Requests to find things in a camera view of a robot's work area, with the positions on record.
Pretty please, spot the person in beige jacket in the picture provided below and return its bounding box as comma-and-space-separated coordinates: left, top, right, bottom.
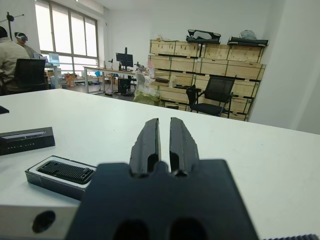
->
0, 26, 31, 96

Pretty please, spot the black padded case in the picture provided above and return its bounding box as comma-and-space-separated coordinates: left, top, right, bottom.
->
186, 29, 222, 45

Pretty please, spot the black computer monitor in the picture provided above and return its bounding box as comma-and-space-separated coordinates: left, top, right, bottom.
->
115, 47, 135, 71

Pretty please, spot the black finned camera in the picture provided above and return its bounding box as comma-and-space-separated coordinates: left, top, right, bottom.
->
36, 160, 97, 185

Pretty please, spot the person wearing headset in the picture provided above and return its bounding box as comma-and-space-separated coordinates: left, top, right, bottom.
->
14, 31, 43, 60

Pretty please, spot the black box white insert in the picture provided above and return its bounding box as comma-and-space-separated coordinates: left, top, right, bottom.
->
24, 154, 98, 201

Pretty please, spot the black office chair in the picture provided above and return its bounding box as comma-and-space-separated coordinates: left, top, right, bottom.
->
11, 58, 49, 91

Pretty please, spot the black computer tower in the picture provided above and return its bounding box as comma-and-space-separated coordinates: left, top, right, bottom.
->
117, 77, 133, 96

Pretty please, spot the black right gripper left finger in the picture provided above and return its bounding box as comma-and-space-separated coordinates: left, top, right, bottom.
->
129, 117, 162, 177

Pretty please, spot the large window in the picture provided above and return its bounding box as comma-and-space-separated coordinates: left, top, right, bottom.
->
34, 0, 100, 73

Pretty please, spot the black light stand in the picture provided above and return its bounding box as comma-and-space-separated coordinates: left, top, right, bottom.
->
0, 11, 25, 42

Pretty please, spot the long wooden top desk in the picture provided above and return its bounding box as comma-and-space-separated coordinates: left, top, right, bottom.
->
83, 65, 141, 95

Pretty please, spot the black flat case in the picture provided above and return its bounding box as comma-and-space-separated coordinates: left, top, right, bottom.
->
227, 36, 270, 48

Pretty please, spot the black mesh folding chair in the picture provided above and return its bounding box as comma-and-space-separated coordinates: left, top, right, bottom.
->
185, 75, 238, 118

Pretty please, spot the black printed box lid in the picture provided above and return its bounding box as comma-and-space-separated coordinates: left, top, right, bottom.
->
0, 126, 56, 156

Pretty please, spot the grey wrapped bundle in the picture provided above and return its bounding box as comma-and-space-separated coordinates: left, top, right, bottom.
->
239, 29, 258, 40

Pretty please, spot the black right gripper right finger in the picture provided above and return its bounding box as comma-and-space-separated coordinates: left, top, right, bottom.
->
168, 116, 200, 176

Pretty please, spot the pink white carton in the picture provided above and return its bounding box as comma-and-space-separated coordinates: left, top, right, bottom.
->
147, 59, 156, 79

